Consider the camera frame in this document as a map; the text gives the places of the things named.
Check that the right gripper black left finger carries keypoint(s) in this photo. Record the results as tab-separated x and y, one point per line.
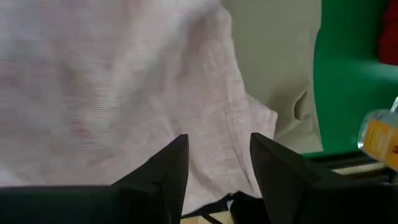
93	205

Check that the grey beige garment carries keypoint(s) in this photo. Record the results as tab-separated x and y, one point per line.
273	46

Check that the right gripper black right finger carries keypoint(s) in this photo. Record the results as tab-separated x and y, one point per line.
311	205

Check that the pump bottle with orange liquid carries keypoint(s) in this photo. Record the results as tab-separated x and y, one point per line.
381	140

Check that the green table mat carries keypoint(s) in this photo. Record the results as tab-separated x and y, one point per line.
348	77

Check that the red plastic laundry basket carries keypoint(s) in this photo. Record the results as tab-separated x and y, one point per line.
388	31

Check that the pale pink garment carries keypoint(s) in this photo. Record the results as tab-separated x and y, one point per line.
109	77

